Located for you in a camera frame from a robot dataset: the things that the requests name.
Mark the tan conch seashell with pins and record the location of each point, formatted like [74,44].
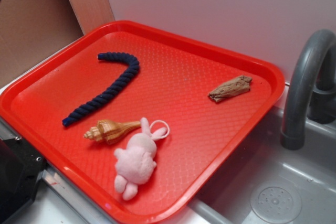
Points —
[110,132]

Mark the brown wood chip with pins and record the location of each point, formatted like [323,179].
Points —
[231,88]

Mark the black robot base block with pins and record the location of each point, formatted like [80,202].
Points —
[22,168]

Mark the brown cardboard panel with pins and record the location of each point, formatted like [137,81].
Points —
[33,30]

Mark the grey toy sink basin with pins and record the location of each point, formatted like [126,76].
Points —
[262,182]

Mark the red plastic tray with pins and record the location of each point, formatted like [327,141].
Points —
[176,75]

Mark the pink plush bunny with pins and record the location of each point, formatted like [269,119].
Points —
[135,164]

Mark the grey toy faucet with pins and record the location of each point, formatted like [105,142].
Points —
[311,93]

